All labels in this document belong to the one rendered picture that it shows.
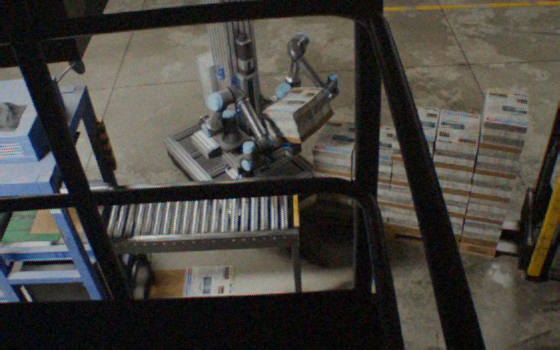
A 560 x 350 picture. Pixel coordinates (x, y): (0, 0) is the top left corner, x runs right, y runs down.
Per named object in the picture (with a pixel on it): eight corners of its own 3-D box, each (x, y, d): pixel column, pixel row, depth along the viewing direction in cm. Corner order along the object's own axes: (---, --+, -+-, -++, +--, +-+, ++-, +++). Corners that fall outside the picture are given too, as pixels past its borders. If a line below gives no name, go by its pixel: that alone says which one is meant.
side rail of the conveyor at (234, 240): (299, 240, 397) (298, 227, 390) (299, 246, 393) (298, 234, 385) (100, 249, 402) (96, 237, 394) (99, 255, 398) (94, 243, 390)
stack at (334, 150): (327, 194, 523) (325, 116, 469) (463, 217, 492) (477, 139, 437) (315, 227, 496) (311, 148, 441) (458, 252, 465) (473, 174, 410)
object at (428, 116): (400, 104, 437) (400, 103, 436) (439, 109, 429) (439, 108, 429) (392, 135, 411) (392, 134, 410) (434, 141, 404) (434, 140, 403)
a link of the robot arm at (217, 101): (224, 134, 450) (236, 97, 402) (207, 142, 444) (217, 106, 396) (216, 121, 453) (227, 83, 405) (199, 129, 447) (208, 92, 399)
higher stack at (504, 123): (462, 217, 492) (485, 88, 407) (497, 223, 484) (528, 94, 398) (457, 252, 465) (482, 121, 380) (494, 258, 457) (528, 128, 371)
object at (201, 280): (234, 265, 472) (234, 264, 471) (233, 295, 451) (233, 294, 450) (187, 267, 473) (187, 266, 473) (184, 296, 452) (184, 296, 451)
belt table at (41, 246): (114, 191, 442) (110, 181, 435) (97, 259, 393) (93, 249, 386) (27, 196, 444) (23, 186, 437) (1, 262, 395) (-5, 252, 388)
